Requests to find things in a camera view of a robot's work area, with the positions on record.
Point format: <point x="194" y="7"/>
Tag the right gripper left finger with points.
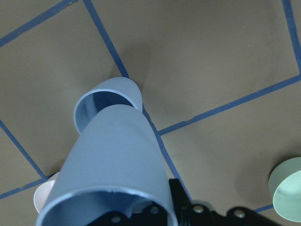
<point x="145" y="213"/>

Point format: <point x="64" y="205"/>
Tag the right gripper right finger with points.
<point x="182" y="204"/>

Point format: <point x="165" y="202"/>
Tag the blue cup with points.
<point x="114" y="91"/>
<point x="115" y="165"/>

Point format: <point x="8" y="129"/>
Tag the green bowl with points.
<point x="285" y="189"/>

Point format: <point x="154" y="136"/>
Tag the pink bowl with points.
<point x="42" y="192"/>

